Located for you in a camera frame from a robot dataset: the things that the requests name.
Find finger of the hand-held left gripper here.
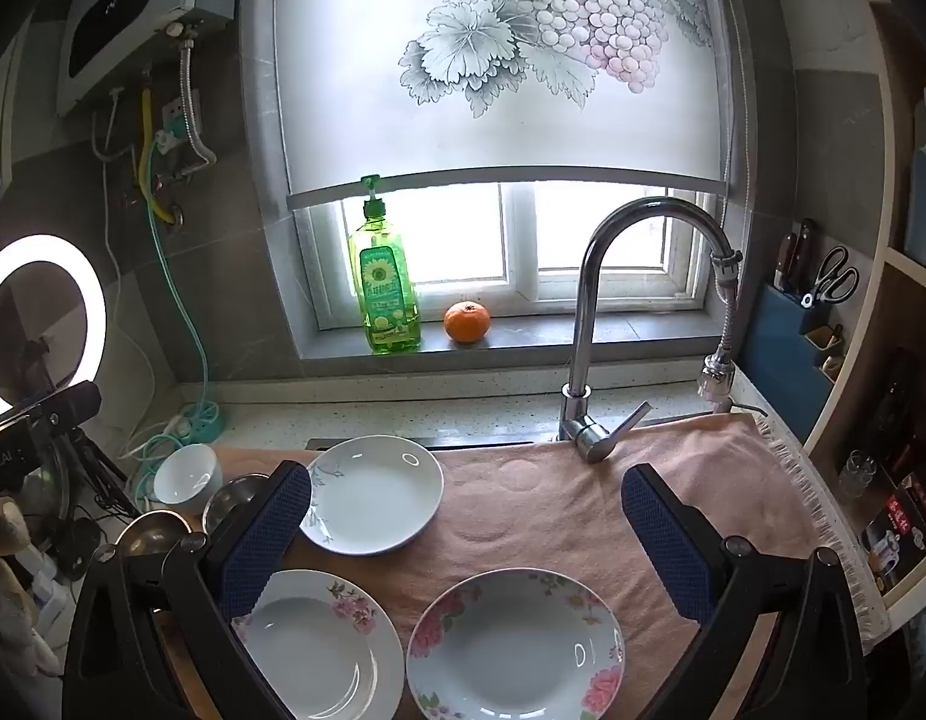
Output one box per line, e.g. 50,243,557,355
0,381,104,442

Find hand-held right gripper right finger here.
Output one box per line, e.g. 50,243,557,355
620,463,869,720

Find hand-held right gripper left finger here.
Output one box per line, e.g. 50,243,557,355
61,460,314,720

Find red steel-lined bowl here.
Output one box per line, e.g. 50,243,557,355
202,473,275,535

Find white ceramic bowl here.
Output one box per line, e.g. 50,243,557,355
152,442,224,507

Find large stainless steel bowl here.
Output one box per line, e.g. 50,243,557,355
115,510,210,563

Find shallow pink floral plate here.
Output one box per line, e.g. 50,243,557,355
233,568,405,720

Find grey leaf print plate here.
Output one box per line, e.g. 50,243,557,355
299,435,446,557

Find deep pink floral plate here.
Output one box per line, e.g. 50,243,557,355
406,568,627,720

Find person's left hand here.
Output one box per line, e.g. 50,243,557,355
0,501,32,680

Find stainless steel pot lid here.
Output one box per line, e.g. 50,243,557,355
23,435,75,522

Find black tripod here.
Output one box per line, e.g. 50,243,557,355
50,427,137,522

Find peach terry towel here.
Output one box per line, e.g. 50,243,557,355
151,412,867,720

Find faucet sprayer extension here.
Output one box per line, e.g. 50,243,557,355
695,251,747,415

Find kitchen sink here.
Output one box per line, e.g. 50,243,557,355
305,420,704,454

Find clear drinking glass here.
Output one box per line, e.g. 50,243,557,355
838,450,879,505

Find chrome kitchen faucet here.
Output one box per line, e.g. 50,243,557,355
560,196,745,464

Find blue knife block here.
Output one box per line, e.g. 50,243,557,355
742,283,848,443

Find dark printed box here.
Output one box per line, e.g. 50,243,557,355
859,469,926,595

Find green dish soap bottle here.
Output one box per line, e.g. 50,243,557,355
347,174,422,355

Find orange fruit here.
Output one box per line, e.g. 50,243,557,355
443,301,492,346

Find white framed window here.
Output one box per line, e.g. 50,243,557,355
311,180,710,331

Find wooden shelf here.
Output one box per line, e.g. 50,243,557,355
800,0,926,612

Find white water heater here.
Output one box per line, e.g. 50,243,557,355
55,0,240,119

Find blue cutting board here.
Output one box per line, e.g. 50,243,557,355
903,86,926,276

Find grape print roller blind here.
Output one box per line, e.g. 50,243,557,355
271,0,736,209

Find ring light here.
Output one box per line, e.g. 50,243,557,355
0,232,108,422

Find teal coiled cable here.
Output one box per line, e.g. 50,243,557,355
161,401,225,445

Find teal cable coil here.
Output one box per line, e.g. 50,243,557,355
142,154,212,425

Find yellow gas hose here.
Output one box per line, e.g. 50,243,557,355
136,85,179,226

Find wall socket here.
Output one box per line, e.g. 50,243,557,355
161,90,203,142

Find black handled scissors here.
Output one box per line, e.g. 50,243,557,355
800,245,861,309

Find metal flexible hose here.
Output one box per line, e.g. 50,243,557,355
175,34,218,167

